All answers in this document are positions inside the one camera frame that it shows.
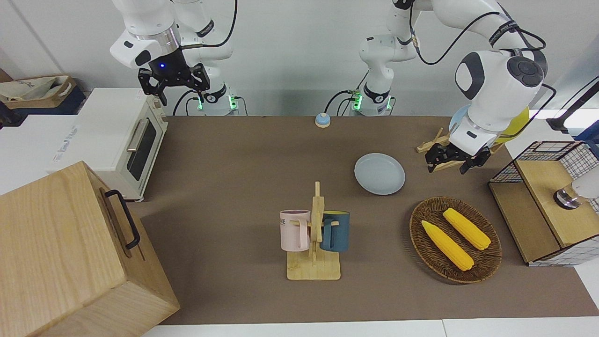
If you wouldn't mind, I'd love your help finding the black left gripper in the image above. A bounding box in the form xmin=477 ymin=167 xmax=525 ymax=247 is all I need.
xmin=425 ymin=142 xmax=492 ymax=175

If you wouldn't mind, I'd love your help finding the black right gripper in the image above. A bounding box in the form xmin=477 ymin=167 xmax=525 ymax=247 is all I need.
xmin=138 ymin=46 xmax=210 ymax=107

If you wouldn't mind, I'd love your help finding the gray plate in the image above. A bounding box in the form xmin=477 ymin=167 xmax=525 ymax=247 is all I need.
xmin=354 ymin=153 xmax=406 ymax=196

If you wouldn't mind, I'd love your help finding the wooden plate rack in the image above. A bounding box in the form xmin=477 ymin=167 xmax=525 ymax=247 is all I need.
xmin=416 ymin=127 xmax=506 ymax=173

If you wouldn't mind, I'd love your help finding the light blue plate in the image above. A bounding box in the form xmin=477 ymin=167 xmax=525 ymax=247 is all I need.
xmin=448 ymin=104 xmax=471 ymax=134

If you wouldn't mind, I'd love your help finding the yellow plate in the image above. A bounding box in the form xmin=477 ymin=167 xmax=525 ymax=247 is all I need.
xmin=494 ymin=107 xmax=530 ymax=144

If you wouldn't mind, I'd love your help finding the yellow corn cob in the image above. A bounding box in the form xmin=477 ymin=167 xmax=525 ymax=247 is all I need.
xmin=443 ymin=207 xmax=492 ymax=251
xmin=421 ymin=220 xmax=475 ymax=271

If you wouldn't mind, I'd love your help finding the white toaster oven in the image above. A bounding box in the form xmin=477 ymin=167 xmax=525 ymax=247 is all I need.
xmin=48 ymin=88 xmax=169 ymax=203

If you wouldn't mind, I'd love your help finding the brown wicker basket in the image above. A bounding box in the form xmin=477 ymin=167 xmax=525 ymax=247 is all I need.
xmin=409 ymin=196 xmax=503 ymax=284

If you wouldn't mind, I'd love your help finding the dark blue storage crate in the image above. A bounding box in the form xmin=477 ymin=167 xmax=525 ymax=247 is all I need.
xmin=9 ymin=89 xmax=88 ymax=118

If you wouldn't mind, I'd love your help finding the cardboard box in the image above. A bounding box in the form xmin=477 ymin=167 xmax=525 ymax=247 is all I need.
xmin=0 ymin=75 xmax=78 ymax=110

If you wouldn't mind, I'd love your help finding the white cylinder with metal base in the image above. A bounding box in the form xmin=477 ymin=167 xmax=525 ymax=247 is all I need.
xmin=554 ymin=166 xmax=599 ymax=210

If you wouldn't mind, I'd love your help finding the brown table mat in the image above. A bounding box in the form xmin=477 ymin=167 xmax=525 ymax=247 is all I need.
xmin=129 ymin=115 xmax=599 ymax=326

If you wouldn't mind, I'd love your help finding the dark blue mug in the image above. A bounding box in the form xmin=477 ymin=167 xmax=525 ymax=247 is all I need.
xmin=320 ymin=211 xmax=351 ymax=253

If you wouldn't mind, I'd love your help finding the cream cloth bag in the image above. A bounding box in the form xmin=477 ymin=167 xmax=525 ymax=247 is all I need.
xmin=0 ymin=76 xmax=68 ymax=103

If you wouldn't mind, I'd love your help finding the pink mug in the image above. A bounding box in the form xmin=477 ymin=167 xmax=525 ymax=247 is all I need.
xmin=279 ymin=209 xmax=311 ymax=251

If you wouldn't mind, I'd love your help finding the small wooden block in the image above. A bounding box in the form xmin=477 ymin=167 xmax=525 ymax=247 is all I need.
xmin=286 ymin=181 xmax=341 ymax=281

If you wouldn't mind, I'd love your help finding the large wooden box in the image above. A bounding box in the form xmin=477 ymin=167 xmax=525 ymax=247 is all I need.
xmin=0 ymin=161 xmax=181 ymax=337

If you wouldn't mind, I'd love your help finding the black right base cable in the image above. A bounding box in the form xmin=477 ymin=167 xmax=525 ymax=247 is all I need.
xmin=172 ymin=88 xmax=203 ymax=116

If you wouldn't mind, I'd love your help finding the black base cable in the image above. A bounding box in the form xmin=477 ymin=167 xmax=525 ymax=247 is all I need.
xmin=172 ymin=88 xmax=203 ymax=116
xmin=324 ymin=87 xmax=360 ymax=117

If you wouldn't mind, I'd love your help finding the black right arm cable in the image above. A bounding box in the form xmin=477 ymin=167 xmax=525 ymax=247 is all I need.
xmin=180 ymin=0 xmax=238 ymax=50

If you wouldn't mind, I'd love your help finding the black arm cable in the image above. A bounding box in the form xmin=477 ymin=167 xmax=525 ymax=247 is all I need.
xmin=409 ymin=0 xmax=557 ymax=123
xmin=180 ymin=0 xmax=238 ymax=50

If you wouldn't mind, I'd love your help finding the wire shelf with wooden boards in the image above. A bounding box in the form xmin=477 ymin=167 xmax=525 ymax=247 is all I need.
xmin=488 ymin=140 xmax=599 ymax=267

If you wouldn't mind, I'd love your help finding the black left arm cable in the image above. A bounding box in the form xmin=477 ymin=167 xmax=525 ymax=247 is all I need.
xmin=409 ymin=0 xmax=557 ymax=123

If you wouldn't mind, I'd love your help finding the black left base cable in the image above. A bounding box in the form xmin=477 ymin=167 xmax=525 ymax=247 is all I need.
xmin=324 ymin=87 xmax=360 ymax=117

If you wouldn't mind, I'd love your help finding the black metal box handle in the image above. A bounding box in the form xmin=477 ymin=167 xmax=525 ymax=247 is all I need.
xmin=104 ymin=189 xmax=141 ymax=250

